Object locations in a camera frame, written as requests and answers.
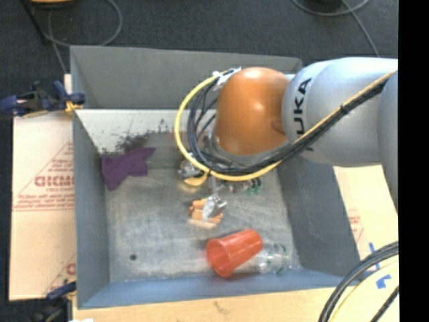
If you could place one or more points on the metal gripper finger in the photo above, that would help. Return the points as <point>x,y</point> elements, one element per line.
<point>214,206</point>
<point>189,170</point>

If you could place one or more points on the yellow round thing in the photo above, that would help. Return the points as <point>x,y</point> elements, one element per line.
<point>195,181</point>

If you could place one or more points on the orange toy animal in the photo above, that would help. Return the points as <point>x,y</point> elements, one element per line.
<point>197,213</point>

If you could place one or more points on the orange plastic cup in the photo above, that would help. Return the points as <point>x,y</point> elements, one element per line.
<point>234,252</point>

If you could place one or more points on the purple cloth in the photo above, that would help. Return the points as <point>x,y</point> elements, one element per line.
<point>125,168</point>

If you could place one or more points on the grey metal bin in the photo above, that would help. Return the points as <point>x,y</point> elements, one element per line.
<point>151,233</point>

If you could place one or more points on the brown cardboard board red print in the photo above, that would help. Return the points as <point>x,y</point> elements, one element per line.
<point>40,233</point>

